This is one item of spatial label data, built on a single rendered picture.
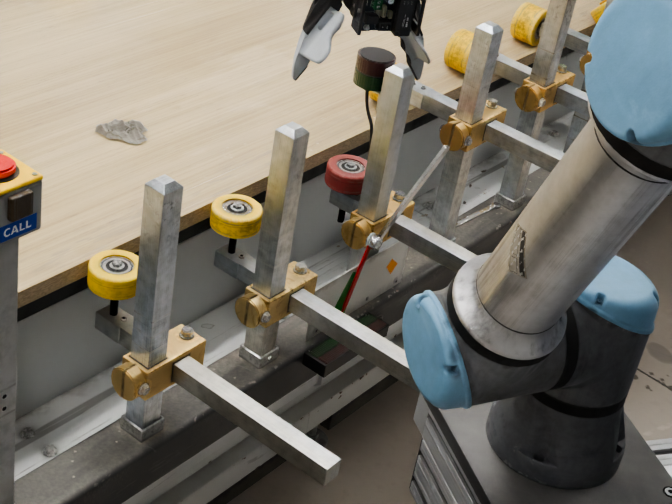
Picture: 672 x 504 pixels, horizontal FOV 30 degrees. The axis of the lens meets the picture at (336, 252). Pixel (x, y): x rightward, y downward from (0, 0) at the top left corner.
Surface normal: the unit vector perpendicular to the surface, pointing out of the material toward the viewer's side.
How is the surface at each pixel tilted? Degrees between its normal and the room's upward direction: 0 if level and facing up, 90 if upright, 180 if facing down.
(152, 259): 90
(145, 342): 90
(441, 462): 90
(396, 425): 0
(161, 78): 0
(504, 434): 72
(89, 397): 0
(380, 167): 90
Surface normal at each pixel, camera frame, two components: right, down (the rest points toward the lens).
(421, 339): -0.93, 0.18
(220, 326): 0.15, -0.82
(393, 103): -0.62, 0.35
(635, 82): -0.85, 0.04
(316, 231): 0.77, 0.45
